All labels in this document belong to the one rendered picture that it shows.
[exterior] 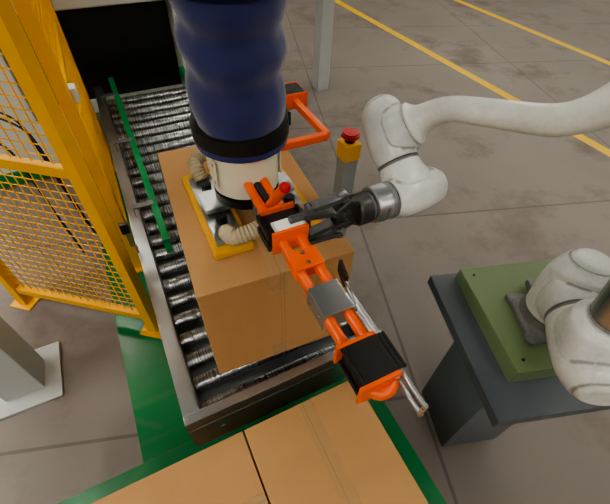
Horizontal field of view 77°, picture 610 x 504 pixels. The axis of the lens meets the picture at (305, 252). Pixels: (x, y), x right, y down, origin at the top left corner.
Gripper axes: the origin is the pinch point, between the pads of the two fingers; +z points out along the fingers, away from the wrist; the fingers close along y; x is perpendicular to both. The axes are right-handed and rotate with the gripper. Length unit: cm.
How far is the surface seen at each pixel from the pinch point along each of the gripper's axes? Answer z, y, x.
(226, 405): 23, 60, -6
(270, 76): -4.1, -25.2, 17.5
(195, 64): 9.3, -28.0, 21.3
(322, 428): -2, 66, -23
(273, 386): 8, 60, -6
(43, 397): 95, 120, 57
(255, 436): 18, 66, -16
